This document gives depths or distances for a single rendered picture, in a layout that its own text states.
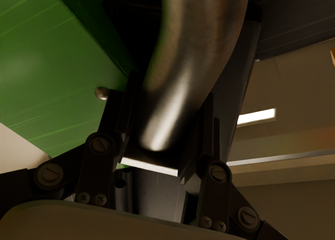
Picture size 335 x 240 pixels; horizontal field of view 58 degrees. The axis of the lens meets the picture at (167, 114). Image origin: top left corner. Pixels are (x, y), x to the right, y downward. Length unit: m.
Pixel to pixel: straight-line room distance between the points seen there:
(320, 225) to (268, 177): 0.92
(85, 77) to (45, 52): 0.03
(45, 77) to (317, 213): 4.21
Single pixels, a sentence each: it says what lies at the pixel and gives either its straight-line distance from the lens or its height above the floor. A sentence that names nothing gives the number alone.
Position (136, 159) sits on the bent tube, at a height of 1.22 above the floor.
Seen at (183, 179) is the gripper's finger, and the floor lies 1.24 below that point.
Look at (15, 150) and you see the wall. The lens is 6.76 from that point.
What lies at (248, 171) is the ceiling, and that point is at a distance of 4.59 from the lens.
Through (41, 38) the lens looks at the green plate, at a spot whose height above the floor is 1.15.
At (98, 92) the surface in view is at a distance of 0.18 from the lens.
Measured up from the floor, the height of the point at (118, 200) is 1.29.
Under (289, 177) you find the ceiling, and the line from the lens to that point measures 4.60.
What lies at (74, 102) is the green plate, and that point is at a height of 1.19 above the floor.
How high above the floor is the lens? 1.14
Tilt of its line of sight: 27 degrees up
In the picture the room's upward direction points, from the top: 150 degrees clockwise
